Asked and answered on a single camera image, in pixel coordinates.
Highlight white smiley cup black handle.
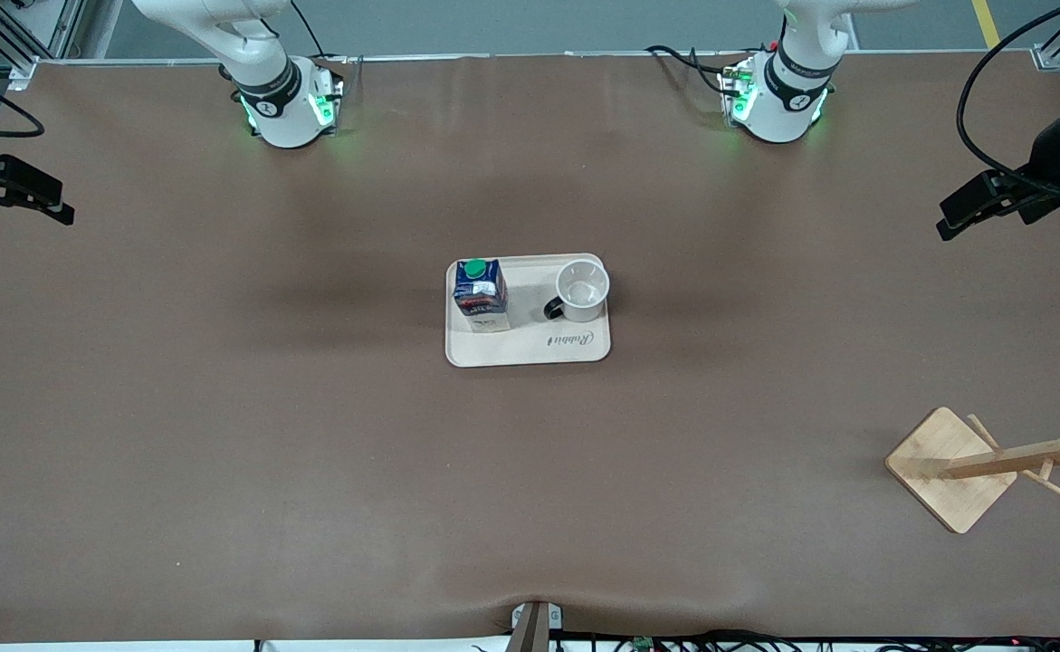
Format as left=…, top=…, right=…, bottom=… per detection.
left=543, top=260, right=611, bottom=323

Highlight blue milk carton green cap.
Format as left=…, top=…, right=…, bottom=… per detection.
left=454, top=259, right=511, bottom=334

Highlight beige rabbit print tray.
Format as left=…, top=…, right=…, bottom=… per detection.
left=444, top=254, right=612, bottom=369

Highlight wooden mug stand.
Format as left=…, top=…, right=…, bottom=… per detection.
left=884, top=388, right=1060, bottom=535

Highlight brown table cover sheet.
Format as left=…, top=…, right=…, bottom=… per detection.
left=0, top=53, right=1060, bottom=646

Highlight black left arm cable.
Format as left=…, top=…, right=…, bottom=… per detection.
left=957, top=0, right=1060, bottom=196

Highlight aluminium frame with black bars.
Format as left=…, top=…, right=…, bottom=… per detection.
left=0, top=0, right=87, bottom=91

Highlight black left base cable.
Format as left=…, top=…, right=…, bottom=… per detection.
left=645, top=45, right=739, bottom=96

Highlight black base cable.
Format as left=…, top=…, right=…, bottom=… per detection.
left=290, top=0, right=363, bottom=64
left=645, top=45, right=739, bottom=96

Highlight black right base cable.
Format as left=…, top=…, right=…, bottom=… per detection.
left=290, top=0, right=363, bottom=64

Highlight metal table edge bracket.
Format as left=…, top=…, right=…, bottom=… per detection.
left=510, top=600, right=565, bottom=652

